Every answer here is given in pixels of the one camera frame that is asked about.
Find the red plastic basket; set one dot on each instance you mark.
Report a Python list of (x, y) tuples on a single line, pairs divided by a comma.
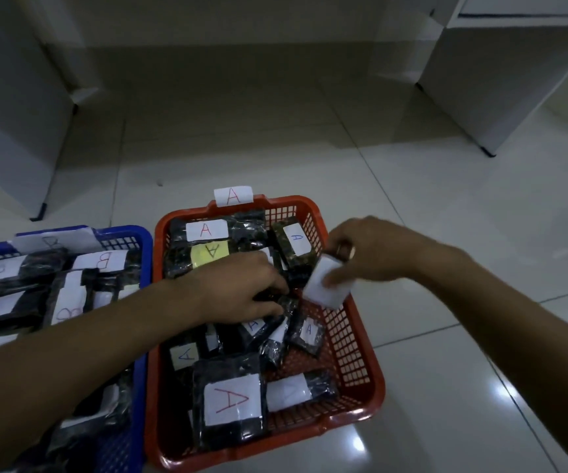
[(358, 369)]

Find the white desk side panel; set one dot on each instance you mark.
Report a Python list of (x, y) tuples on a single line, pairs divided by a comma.
[(13, 103), (495, 78)]

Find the person's left hand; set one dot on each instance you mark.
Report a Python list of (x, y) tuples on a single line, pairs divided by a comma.
[(234, 290)]

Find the person's right forearm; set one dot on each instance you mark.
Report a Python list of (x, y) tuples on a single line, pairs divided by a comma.
[(535, 339)]

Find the yellow-label A packet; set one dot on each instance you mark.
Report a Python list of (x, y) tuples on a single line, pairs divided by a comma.
[(210, 253)]

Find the white desk drawer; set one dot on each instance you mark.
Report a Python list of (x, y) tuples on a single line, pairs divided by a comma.
[(520, 7)]

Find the large white paper tag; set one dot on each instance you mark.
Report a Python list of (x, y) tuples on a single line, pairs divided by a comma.
[(57, 239)]

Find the person's left forearm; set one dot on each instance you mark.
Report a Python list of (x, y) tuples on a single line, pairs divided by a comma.
[(67, 369)]

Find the small white paper tag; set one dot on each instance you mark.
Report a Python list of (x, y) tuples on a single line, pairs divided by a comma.
[(233, 196)]

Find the blue plastic basket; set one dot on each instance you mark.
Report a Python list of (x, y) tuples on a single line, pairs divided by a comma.
[(138, 389)]

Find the person's right hand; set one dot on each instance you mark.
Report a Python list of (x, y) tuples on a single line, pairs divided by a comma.
[(392, 251)]

